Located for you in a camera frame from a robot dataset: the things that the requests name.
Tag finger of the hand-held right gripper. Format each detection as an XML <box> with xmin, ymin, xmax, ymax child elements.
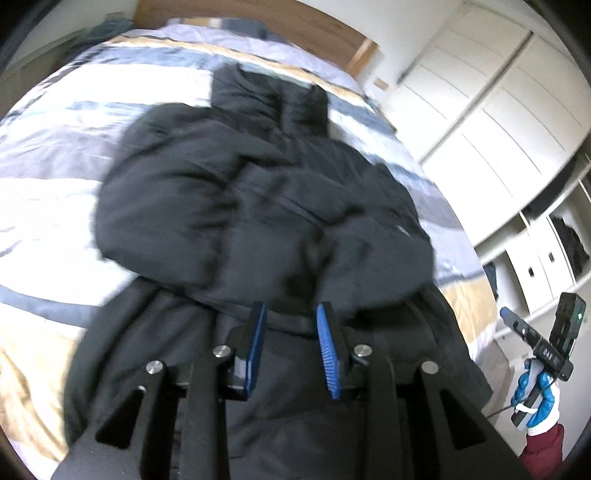
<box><xmin>499</xmin><ymin>306</ymin><xmax>539</xmax><ymax>346</ymax></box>

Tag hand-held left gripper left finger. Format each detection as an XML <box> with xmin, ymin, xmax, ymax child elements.
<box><xmin>51</xmin><ymin>302</ymin><xmax>267</xmax><ymax>480</ymax></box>

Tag black padded jacket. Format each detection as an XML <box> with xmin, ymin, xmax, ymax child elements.
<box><xmin>62</xmin><ymin>62</ymin><xmax>494</xmax><ymax>462</ymax></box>

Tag dark clothes in shelf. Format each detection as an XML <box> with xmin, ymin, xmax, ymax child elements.
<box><xmin>554</xmin><ymin>215</ymin><xmax>590</xmax><ymax>283</ymax></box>

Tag teal blue cloth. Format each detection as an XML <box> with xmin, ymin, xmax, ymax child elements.
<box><xmin>85</xmin><ymin>10</ymin><xmax>136</xmax><ymax>44</ymax></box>

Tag thin black cable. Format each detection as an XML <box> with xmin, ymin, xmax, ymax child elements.
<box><xmin>482</xmin><ymin>401</ymin><xmax>526</xmax><ymax>422</ymax></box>

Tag striped duvet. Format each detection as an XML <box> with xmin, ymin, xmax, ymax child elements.
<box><xmin>0</xmin><ymin>17</ymin><xmax>497</xmax><ymax>467</ymax></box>

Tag person's right hand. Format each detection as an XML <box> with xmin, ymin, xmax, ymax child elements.
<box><xmin>512</xmin><ymin>359</ymin><xmax>561</xmax><ymax>431</ymax></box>

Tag white cube shelf unit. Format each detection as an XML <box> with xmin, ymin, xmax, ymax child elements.
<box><xmin>475</xmin><ymin>161</ymin><xmax>591</xmax><ymax>356</ymax></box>

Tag white storage box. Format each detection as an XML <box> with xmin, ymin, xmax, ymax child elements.
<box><xmin>545</xmin><ymin>216</ymin><xmax>579</xmax><ymax>286</ymax></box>
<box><xmin>506</xmin><ymin>231</ymin><xmax>554</xmax><ymax>302</ymax></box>

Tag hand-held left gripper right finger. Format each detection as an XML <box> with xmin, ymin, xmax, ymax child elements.
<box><xmin>315</xmin><ymin>302</ymin><xmax>532</xmax><ymax>480</ymax></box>

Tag person's right forearm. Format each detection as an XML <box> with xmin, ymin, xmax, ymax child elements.
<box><xmin>518</xmin><ymin>418</ymin><xmax>567</xmax><ymax>479</ymax></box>

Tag white wardrobe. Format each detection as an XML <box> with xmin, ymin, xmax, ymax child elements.
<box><xmin>375</xmin><ymin>0</ymin><xmax>589</xmax><ymax>241</ymax></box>

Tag wooden bed headboard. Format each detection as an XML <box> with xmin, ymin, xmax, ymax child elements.
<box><xmin>135</xmin><ymin>0</ymin><xmax>380</xmax><ymax>78</ymax></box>

